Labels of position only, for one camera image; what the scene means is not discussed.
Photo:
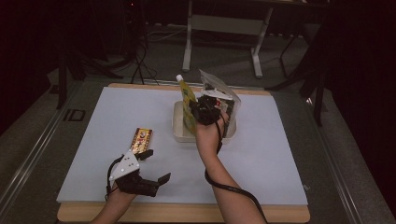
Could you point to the yellow green spout pouch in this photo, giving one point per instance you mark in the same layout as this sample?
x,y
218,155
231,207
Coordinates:
x,y
187,93

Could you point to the aluminium floor rail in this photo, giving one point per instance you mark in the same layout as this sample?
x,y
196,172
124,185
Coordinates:
x,y
334,161
34,149

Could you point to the white plastic container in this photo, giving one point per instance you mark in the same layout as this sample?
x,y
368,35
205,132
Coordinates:
x,y
179,127

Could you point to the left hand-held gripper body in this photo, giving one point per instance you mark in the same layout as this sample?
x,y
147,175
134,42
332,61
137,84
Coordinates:
x,y
126,168

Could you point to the black metal stand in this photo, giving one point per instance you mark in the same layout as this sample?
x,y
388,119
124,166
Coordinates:
x,y
62,84
318,102

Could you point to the clear bag of dried seaweed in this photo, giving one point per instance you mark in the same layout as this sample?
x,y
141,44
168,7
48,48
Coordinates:
x,y
218,85

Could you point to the person's left hand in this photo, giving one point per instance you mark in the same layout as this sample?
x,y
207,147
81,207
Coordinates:
x,y
121,198

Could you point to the person's right hand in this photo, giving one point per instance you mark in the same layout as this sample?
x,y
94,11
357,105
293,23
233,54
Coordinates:
x,y
208,138

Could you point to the small yellow red snack box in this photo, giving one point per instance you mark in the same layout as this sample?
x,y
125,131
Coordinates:
x,y
141,140

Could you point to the white metal table frame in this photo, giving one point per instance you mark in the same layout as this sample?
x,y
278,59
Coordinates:
x,y
224,25

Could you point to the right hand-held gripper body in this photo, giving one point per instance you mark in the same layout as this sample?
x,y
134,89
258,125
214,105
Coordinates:
x,y
209,110

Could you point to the white table mat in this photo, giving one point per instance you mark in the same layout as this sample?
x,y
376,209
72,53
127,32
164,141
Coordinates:
x,y
124,109

